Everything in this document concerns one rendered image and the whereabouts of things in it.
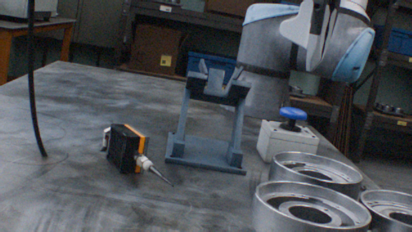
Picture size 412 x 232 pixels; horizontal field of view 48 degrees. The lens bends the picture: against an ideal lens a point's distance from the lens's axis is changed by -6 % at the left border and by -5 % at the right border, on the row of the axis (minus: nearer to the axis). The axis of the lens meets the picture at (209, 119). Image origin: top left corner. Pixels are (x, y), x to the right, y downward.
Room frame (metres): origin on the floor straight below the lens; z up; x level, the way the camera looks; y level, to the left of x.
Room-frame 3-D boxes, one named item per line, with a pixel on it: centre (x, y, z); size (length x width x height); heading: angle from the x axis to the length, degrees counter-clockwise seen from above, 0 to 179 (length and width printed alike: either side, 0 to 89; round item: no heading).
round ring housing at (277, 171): (0.52, -0.13, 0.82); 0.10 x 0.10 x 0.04
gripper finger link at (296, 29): (0.64, -0.10, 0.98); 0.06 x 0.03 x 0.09; 65
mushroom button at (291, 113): (0.68, -0.12, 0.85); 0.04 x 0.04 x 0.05
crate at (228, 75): (4.15, 0.02, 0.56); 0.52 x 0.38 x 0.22; 93
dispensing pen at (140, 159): (0.49, 0.07, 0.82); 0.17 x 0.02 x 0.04; 36
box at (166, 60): (4.07, 0.55, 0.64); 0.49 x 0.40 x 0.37; 101
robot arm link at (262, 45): (1.02, -0.10, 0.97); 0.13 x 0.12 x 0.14; 71
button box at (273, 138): (0.69, -0.12, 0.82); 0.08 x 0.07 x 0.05; 6
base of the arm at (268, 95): (1.02, -0.09, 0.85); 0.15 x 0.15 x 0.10
